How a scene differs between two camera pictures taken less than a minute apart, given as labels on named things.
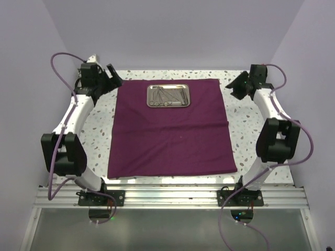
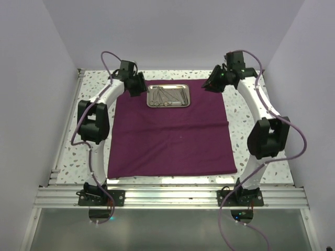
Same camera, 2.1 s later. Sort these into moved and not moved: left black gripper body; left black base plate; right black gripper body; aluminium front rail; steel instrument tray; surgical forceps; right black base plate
Moved: right black gripper body; left black gripper body
Not moved: steel instrument tray; left black base plate; aluminium front rail; right black base plate; surgical forceps
